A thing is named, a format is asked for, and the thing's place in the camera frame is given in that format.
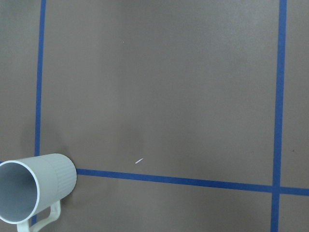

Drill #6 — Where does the white ribbed mug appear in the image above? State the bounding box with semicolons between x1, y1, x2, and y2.
0;154;77;232

